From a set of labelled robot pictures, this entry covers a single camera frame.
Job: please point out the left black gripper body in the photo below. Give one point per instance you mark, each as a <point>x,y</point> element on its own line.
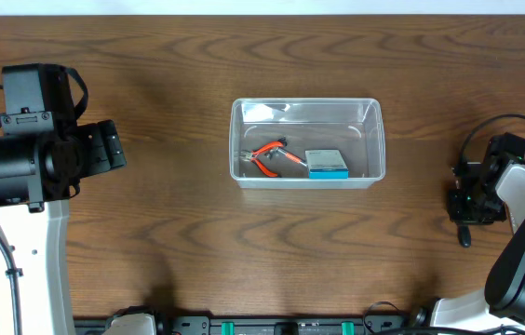
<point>105,146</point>

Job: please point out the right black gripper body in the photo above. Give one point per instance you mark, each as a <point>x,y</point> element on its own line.
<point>469,214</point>

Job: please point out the black yellow screwdriver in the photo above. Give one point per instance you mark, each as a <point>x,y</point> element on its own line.
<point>464,236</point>

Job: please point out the clear plastic container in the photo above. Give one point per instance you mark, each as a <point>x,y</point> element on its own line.
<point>354,126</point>

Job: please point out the red handled pliers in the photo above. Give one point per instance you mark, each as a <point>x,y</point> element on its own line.
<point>266,150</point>

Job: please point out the blue white cardboard box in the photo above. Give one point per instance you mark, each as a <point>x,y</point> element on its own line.
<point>326,165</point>

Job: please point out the small claw hammer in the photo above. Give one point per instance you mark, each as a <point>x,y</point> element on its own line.
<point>292,157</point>

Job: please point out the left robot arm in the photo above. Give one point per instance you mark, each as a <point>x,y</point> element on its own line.
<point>44,154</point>

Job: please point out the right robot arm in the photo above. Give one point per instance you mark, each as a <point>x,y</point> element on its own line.
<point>500,305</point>

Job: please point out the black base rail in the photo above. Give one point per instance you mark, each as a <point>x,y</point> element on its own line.
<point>203,325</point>

